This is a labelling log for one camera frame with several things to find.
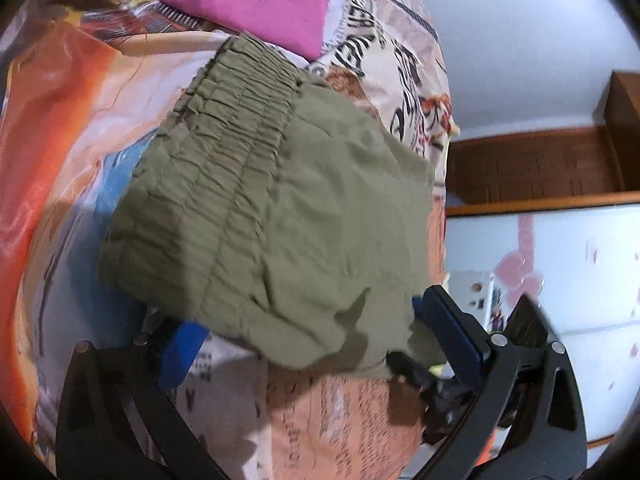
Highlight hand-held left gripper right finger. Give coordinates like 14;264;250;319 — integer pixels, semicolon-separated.
411;285;588;480

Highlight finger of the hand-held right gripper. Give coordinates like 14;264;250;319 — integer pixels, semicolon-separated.
386;351;481;444

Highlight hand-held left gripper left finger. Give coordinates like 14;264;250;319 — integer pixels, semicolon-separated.
56;310;231;480

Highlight olive green pants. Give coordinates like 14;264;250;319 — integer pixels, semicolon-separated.
97;32;449;379

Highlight white heart-print sliding wardrobe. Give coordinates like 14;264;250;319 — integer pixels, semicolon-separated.
442;191;640;453

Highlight printed blanket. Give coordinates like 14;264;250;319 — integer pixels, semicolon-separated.
0;0;461;480

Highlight pink folded garment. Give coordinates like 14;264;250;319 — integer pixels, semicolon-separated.
134;0;329;60

